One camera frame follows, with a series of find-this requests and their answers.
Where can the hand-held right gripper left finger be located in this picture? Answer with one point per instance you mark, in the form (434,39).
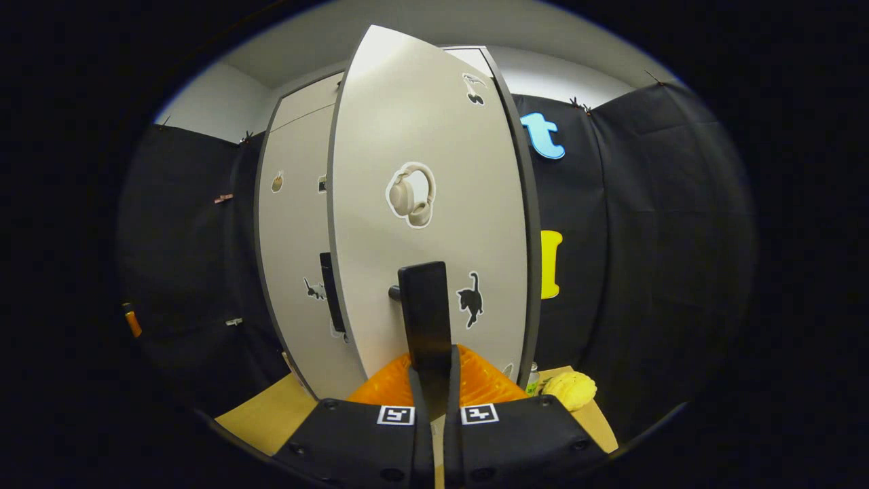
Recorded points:
(421,448)

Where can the beige double-door shoe cabinet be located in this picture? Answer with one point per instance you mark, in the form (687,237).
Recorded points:
(535,224)

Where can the small green bottle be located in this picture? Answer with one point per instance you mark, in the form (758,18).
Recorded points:
(533,384)

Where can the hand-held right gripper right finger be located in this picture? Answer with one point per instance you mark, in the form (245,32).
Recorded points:
(453,448)

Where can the black backdrop cloth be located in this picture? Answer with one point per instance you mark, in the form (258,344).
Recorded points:
(645,238)

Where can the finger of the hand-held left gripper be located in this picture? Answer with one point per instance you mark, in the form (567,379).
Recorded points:
(133,322)

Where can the yellow bun toy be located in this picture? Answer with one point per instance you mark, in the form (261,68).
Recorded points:
(570,390)

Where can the beige cabinet door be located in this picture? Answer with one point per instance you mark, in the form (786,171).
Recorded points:
(292,238)
(407,122)

